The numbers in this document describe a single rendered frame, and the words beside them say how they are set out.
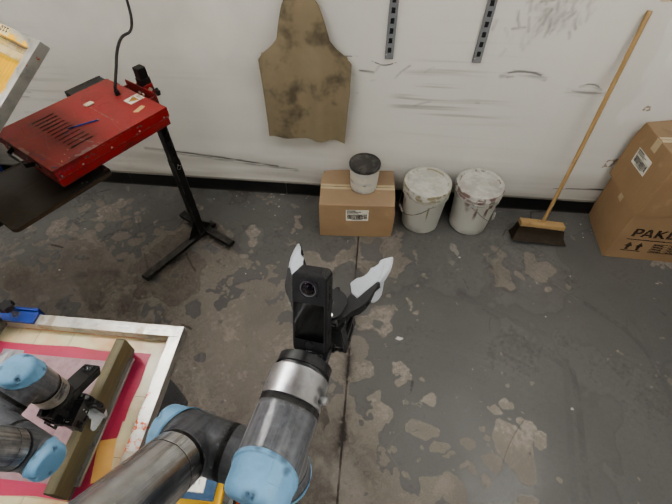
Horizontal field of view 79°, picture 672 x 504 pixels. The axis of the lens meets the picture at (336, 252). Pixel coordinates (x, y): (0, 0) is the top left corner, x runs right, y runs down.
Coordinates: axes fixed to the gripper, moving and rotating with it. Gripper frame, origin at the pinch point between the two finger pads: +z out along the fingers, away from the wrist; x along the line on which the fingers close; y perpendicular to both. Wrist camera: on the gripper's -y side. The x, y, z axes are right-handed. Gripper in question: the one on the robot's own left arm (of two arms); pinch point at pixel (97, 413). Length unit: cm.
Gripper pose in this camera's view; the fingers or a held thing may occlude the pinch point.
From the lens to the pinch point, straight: 138.3
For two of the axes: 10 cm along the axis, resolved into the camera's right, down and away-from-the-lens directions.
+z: 0.0, 6.3, 7.8
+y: -0.9, 7.7, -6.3
